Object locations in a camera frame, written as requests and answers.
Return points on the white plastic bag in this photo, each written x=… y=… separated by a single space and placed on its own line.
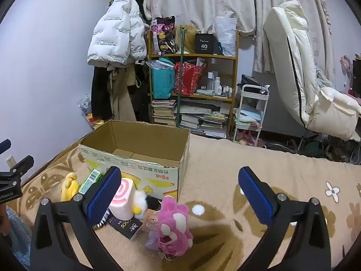
x=225 y=34

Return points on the cream curtain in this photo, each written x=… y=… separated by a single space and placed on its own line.
x=197 y=0

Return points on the beige printed blanket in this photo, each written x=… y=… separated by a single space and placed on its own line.
x=253 y=158

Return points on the pile of books and papers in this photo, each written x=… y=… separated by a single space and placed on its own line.
x=203 y=124

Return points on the yellow packets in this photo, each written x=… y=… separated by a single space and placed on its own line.
x=94 y=120

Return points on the black coat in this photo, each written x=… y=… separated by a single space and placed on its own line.
x=101 y=96

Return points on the dark hanging garment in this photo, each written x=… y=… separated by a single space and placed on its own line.
x=141 y=101

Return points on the green pole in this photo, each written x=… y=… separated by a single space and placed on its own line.
x=180 y=90

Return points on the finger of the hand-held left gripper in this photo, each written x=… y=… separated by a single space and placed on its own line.
x=4 y=146
x=22 y=165

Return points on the pink fan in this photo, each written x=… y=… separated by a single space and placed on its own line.
x=346 y=65

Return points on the blue and white cloths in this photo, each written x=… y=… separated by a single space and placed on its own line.
x=248 y=114

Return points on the small black box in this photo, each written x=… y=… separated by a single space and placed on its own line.
x=124 y=227

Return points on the blond wig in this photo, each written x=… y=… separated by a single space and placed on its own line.
x=190 y=39

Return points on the teal shopping bag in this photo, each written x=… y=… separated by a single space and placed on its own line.
x=162 y=82

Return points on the light green pouch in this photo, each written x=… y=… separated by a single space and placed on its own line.
x=204 y=92

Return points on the pile of pink toys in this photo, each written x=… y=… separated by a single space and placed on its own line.
x=248 y=138

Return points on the cream padded recliner chair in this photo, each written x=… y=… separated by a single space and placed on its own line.
x=293 y=62

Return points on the stack of old books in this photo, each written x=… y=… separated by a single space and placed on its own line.
x=163 y=113

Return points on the light blue cloth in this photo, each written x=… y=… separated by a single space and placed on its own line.
x=324 y=79

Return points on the printed cartoon bag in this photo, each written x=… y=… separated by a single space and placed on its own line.
x=163 y=36

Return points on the white trolley cart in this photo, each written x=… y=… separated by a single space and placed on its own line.
x=265 y=107

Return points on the yellow plush toy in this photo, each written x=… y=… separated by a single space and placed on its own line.
x=69 y=189

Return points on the white and black plush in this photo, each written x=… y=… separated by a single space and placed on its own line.
x=141 y=200

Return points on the white puffer jacket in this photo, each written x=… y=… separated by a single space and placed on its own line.
x=112 y=34

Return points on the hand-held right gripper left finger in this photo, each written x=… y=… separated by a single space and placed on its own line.
x=104 y=192

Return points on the black box with white print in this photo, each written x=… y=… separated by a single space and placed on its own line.
x=204 y=45

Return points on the group of white cosmetic bottles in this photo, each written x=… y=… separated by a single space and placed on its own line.
x=217 y=83

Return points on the green packet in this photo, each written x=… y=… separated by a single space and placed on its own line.
x=90 y=180

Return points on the pink swirl roll plush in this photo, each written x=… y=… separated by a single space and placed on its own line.
x=124 y=197

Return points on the black bag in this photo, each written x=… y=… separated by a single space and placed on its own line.
x=248 y=80

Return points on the red shopping bag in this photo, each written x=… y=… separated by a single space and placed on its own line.
x=187 y=79

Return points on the clear plastic bag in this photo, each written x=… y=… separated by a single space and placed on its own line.
x=84 y=106

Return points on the wooden shelf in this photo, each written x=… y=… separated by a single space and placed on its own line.
x=191 y=57

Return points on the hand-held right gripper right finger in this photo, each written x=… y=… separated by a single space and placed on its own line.
x=255 y=194

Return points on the beige coat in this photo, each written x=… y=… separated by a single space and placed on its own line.
x=121 y=104

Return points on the pink bear plush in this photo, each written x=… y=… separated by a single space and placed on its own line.
x=172 y=223

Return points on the white wall outlet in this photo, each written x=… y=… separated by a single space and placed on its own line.
x=10 y=161

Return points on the printed cardboard box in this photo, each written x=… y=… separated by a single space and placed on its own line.
x=158 y=175

